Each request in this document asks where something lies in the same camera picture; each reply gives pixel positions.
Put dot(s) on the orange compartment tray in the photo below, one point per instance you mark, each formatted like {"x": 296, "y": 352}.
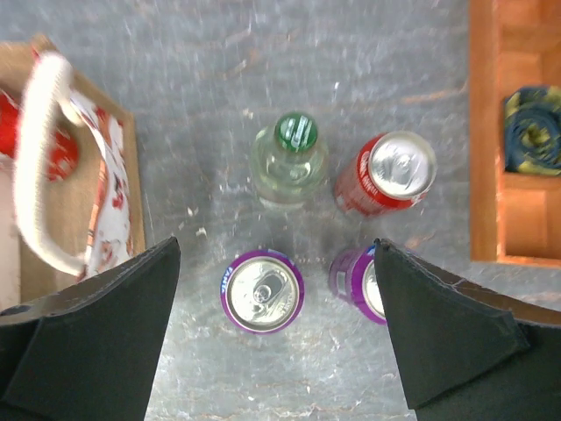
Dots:
{"x": 514, "y": 83}

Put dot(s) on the rolled green blue sock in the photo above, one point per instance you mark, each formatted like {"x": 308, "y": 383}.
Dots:
{"x": 532, "y": 131}

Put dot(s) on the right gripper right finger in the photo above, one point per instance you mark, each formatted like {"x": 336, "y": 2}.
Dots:
{"x": 465, "y": 352}

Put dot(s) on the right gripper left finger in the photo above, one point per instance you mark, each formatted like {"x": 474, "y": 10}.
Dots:
{"x": 90, "y": 351}

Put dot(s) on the purple soda can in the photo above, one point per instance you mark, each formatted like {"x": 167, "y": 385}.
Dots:
{"x": 352, "y": 278}
{"x": 262, "y": 291}

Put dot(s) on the red soda can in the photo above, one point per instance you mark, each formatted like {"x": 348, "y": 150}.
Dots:
{"x": 64, "y": 154}

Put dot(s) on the brown paper bag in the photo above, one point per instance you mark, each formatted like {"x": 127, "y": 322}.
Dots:
{"x": 55, "y": 234}

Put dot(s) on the silver soda can front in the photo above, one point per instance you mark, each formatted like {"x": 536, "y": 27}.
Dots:
{"x": 393, "y": 171}

